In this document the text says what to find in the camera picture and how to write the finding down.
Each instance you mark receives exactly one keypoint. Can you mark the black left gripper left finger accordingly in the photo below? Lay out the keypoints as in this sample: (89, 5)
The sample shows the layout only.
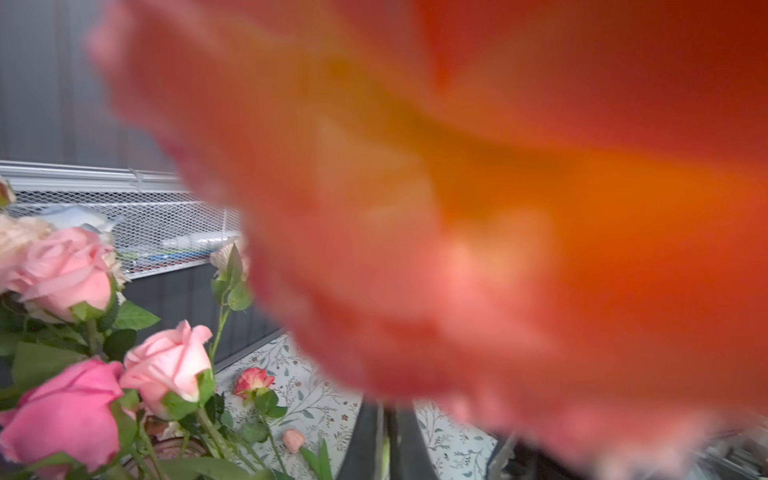
(364, 456)

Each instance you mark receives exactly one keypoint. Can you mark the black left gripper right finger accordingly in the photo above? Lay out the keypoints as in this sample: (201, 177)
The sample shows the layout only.
(409, 457)

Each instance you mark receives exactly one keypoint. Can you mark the light pink rose stem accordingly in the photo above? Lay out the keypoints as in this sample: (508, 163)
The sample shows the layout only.
(173, 375)

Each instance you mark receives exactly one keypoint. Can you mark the red pink rose stem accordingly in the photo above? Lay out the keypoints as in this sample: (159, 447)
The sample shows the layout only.
(550, 217)

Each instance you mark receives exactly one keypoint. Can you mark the magenta pink rose stem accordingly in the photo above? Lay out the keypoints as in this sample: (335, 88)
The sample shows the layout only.
(70, 414)

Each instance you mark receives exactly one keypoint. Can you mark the peach rose stem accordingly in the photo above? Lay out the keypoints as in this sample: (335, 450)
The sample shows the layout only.
(18, 235)

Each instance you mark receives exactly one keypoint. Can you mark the artificial flower bunch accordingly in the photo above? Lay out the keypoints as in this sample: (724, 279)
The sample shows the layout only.
(254, 387)

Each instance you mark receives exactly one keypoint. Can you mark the red glass vase with ribbon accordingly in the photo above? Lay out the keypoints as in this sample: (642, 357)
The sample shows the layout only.
(170, 449)

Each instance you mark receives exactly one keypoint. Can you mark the pale pink rose stem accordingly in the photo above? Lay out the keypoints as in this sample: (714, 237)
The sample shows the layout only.
(229, 285)

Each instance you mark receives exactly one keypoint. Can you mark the floral table cloth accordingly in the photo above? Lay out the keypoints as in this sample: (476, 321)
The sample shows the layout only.
(323, 411)

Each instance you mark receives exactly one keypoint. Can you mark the toothpaste tube in basket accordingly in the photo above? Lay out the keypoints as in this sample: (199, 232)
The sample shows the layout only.
(199, 240)

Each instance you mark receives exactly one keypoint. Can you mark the white mesh wall basket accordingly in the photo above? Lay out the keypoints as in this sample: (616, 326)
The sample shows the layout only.
(136, 209)

